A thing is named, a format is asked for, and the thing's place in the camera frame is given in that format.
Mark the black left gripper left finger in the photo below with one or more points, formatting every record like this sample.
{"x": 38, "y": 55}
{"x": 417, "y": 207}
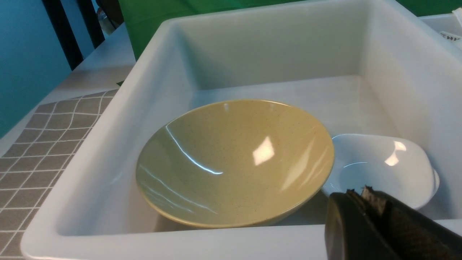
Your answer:
{"x": 350, "y": 233}

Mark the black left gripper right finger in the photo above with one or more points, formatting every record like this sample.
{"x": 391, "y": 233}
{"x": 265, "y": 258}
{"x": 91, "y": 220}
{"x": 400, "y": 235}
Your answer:
{"x": 410, "y": 234}

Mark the white square dish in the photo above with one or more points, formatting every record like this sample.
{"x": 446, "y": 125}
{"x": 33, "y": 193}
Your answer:
{"x": 396, "y": 166}

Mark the yellow noodle bowl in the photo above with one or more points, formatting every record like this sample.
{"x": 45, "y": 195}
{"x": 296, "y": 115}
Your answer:
{"x": 236, "y": 163}

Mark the large white plastic tub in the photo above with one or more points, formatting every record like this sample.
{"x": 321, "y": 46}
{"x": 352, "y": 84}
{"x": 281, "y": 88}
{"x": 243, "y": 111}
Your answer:
{"x": 359, "y": 66}

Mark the white plastic spoon bin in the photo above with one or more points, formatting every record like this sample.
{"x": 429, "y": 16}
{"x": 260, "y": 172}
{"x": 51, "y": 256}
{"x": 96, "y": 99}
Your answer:
{"x": 449, "y": 26}

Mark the grey grid table mat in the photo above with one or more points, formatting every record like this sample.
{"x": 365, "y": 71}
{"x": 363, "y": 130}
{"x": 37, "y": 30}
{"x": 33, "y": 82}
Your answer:
{"x": 35, "y": 161}

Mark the black chair frame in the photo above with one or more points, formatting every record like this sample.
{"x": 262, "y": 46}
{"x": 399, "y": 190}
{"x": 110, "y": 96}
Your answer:
{"x": 67, "y": 34}

